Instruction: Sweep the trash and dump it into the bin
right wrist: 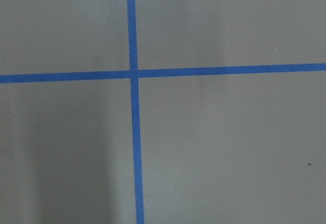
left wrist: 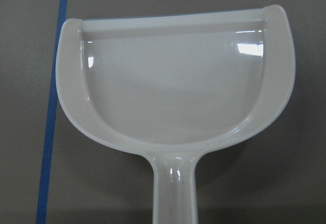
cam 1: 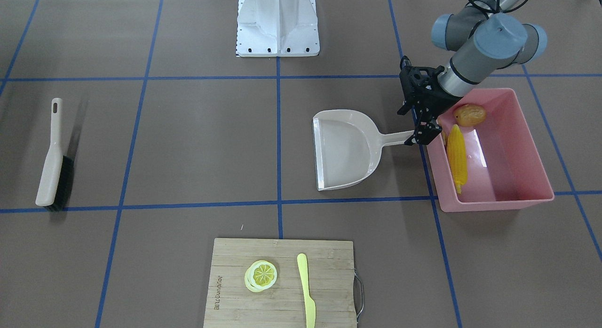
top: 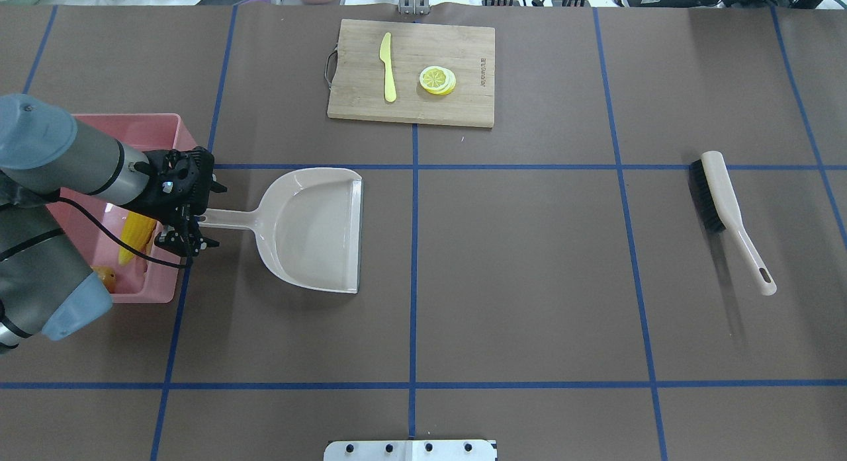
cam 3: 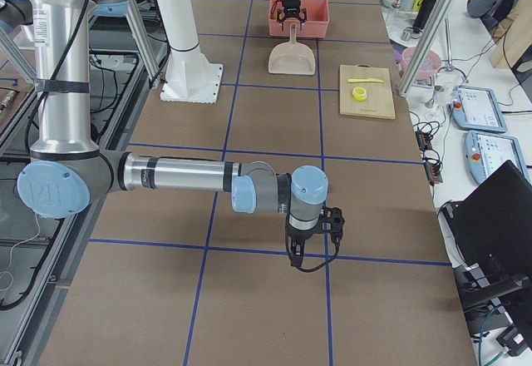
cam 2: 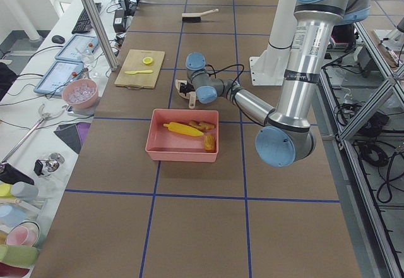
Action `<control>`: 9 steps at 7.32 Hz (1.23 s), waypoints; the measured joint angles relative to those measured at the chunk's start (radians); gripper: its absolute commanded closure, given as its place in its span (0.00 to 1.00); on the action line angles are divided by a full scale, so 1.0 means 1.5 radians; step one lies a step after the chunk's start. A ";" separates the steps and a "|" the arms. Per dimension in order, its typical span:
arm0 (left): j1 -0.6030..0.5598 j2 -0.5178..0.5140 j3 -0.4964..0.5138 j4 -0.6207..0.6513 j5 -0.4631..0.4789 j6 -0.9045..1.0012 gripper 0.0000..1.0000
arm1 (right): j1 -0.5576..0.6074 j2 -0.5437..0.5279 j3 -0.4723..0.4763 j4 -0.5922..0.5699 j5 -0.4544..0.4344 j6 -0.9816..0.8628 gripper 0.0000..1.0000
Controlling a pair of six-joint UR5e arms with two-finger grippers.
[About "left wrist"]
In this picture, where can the beige plastic dustpan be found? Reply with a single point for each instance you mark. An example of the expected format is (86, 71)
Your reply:
(174, 88)

